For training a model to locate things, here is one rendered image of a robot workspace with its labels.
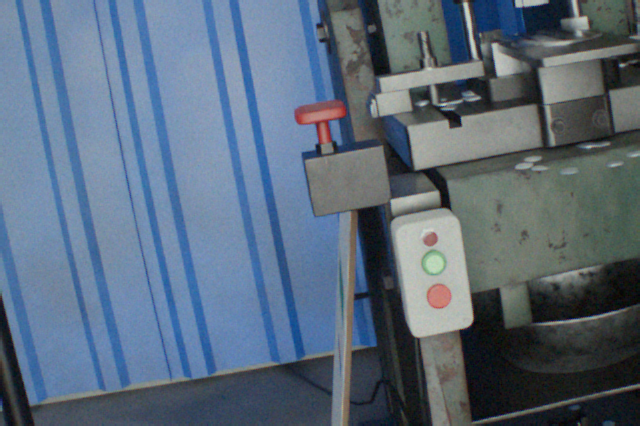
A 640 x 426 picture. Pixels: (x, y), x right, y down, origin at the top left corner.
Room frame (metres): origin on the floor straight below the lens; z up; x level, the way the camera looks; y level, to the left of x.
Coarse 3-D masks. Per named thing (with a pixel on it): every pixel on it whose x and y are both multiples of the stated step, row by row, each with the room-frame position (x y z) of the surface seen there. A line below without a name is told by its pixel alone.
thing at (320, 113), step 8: (312, 104) 1.56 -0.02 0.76; (320, 104) 1.55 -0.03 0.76; (328, 104) 1.53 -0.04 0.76; (336, 104) 1.52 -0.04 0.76; (344, 104) 1.53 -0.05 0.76; (296, 112) 1.53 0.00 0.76; (304, 112) 1.51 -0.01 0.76; (312, 112) 1.51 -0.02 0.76; (320, 112) 1.51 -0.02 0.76; (328, 112) 1.51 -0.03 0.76; (336, 112) 1.51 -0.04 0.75; (344, 112) 1.51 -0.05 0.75; (296, 120) 1.52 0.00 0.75; (304, 120) 1.51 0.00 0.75; (312, 120) 1.50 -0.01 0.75; (320, 120) 1.51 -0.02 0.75; (328, 120) 1.51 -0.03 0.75; (320, 128) 1.53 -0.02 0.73; (328, 128) 1.54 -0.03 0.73; (320, 136) 1.53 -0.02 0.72; (328, 136) 1.53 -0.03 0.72
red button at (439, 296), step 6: (432, 288) 1.41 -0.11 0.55; (438, 288) 1.41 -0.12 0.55; (444, 288) 1.41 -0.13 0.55; (432, 294) 1.41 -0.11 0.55; (438, 294) 1.41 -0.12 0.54; (444, 294) 1.41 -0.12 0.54; (450, 294) 1.41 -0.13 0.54; (432, 300) 1.41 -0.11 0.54; (438, 300) 1.41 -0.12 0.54; (444, 300) 1.41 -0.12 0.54; (450, 300) 1.41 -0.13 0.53; (432, 306) 1.41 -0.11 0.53; (438, 306) 1.41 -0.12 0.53; (444, 306) 1.41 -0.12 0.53
